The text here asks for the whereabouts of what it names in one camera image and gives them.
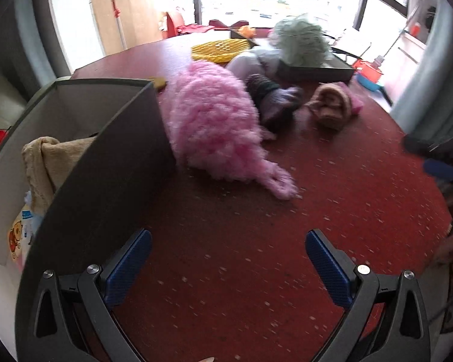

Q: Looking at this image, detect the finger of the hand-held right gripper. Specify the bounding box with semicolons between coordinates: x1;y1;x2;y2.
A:
423;158;453;185
401;135;453;158

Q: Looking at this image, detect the yellow cartoon tissue pack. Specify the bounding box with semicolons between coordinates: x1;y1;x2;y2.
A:
8;204;42;272

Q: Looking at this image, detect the grey cardboard box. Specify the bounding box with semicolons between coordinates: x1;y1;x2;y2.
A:
0;78;176;362

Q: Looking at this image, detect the green fluffy cloth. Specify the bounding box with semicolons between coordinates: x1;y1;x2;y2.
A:
270;13;333;68

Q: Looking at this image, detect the yellow plastic basket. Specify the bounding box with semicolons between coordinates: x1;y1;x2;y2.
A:
191;38;252;64

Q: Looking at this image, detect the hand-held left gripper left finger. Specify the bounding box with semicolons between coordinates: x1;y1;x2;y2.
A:
34;228;153;362

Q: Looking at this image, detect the grey curtain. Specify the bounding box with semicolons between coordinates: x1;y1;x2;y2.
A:
8;0;72;99

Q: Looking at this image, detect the red-handled stick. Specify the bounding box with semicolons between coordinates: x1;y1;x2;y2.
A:
111;0;128;51

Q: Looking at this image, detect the white grey cloth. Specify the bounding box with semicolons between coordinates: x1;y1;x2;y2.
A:
226;47;284;80

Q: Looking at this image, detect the purple grey sock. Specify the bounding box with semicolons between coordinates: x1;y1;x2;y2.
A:
245;73;303;133

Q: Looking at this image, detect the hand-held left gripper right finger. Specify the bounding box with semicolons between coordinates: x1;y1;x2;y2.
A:
305;228;431;362

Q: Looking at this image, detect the blue basin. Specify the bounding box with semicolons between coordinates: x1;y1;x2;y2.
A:
357;71;386;92

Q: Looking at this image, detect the wooden board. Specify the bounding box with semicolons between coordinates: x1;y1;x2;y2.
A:
88;0;167;56

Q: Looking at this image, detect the red plastic stool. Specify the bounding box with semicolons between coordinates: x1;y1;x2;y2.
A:
166;11;185;38

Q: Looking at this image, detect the pink fluffy cloth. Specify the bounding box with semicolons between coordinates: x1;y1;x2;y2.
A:
165;60;299;200

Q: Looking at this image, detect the white cabinet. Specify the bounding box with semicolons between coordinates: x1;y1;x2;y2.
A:
383;30;427;102

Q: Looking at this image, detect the beige knit cloth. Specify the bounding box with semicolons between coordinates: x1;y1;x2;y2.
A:
22;136;99;217

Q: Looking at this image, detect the brown pink knit roll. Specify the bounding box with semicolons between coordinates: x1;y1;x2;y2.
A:
305;82;363;132

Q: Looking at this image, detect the black tray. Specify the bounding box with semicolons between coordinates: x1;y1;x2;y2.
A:
230;26;355;84

